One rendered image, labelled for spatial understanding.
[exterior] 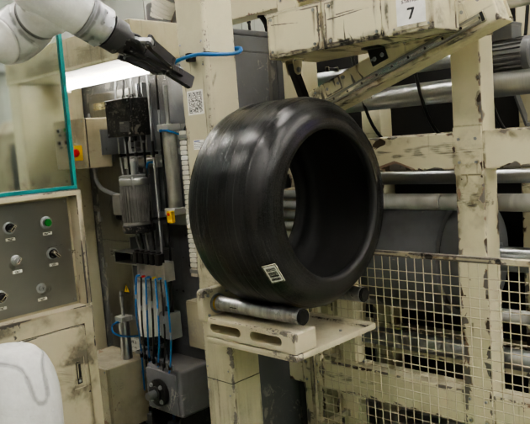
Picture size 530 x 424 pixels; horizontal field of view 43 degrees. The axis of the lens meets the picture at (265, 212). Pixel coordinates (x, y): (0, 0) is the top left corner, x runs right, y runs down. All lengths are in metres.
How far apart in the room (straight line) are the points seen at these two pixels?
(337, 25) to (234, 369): 1.10
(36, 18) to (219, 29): 0.80
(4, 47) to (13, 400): 0.71
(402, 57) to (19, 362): 1.37
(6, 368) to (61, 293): 0.97
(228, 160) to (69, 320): 0.79
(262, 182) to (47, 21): 0.62
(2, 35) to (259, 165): 0.66
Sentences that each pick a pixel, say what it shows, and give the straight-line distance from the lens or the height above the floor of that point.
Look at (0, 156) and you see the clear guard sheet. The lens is 2.10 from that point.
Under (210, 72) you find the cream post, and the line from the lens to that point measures 2.07.
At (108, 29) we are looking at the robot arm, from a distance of 1.48.
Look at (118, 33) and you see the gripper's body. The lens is 1.49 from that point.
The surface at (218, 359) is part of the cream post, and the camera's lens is 2.20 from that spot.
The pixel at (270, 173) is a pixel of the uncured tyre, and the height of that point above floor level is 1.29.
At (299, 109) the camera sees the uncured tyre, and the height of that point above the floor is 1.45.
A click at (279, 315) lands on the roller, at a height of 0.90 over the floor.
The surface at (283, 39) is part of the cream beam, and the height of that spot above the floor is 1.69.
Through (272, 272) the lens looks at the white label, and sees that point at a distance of 1.71.
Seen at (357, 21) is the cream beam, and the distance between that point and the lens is 2.02.
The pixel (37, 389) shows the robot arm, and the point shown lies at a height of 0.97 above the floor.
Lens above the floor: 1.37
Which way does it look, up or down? 6 degrees down
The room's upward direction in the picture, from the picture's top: 4 degrees counter-clockwise
